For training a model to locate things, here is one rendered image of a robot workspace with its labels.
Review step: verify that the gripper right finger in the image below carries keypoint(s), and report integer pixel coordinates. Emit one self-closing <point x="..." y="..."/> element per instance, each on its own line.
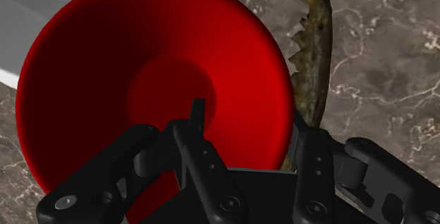
<point x="364" y="182"/>

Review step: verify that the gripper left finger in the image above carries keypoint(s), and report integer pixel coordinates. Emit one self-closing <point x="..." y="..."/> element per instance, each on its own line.
<point x="203" y="168"/>

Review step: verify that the red bowl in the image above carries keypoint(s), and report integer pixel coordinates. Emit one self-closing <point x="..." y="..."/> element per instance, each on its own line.
<point x="154" y="62"/>

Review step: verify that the olive green spiky figure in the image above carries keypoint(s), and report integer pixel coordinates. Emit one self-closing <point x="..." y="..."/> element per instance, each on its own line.
<point x="314" y="65"/>

